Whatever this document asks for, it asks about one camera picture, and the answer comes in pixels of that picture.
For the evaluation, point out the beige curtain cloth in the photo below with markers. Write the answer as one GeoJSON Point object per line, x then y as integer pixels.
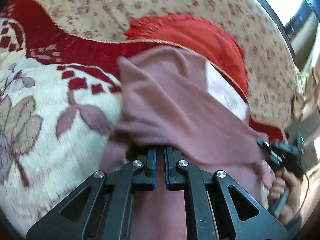
{"type": "Point", "coordinates": [306, 99]}

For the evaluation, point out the red and white floral blanket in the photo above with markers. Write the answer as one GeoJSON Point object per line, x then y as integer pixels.
{"type": "Point", "coordinates": [61, 99]}

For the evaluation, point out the red frilled pillow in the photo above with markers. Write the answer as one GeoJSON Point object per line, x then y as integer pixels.
{"type": "Point", "coordinates": [199, 35]}

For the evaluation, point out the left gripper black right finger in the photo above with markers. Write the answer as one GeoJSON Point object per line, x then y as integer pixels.
{"type": "Point", "coordinates": [216, 206]}

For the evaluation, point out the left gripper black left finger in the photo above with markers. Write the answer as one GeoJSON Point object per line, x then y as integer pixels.
{"type": "Point", "coordinates": [100, 207]}

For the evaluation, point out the beige floral bed sheet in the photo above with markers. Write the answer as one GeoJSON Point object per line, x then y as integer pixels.
{"type": "Point", "coordinates": [272, 74]}

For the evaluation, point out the mauve pink garment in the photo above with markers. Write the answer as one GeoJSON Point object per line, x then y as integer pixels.
{"type": "Point", "coordinates": [166, 102]}

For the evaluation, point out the window with dark frame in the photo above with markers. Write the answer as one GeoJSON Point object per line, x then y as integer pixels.
{"type": "Point", "coordinates": [296, 21]}

